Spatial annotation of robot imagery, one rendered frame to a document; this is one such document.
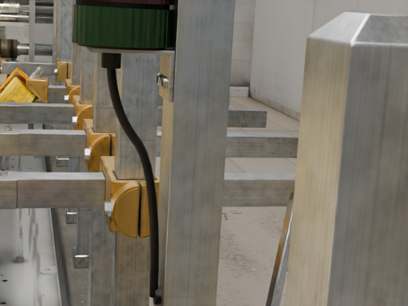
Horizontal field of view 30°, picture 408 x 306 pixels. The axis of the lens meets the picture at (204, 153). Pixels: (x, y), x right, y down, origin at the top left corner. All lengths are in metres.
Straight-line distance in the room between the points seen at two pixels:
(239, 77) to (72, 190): 8.74
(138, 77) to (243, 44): 8.76
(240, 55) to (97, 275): 8.51
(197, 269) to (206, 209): 0.04
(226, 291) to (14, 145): 2.19
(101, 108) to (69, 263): 0.41
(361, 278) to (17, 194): 0.56
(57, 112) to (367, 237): 1.05
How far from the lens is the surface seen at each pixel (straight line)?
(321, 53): 0.23
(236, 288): 3.16
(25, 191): 0.76
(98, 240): 1.00
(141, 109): 0.71
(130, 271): 0.75
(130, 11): 0.44
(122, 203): 0.70
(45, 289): 1.41
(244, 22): 9.45
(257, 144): 1.06
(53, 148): 1.01
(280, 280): 0.53
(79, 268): 1.27
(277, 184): 0.81
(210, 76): 0.46
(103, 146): 0.94
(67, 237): 1.43
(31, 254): 1.58
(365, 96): 0.22
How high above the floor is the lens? 1.14
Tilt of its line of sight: 11 degrees down
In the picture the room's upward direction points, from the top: 3 degrees clockwise
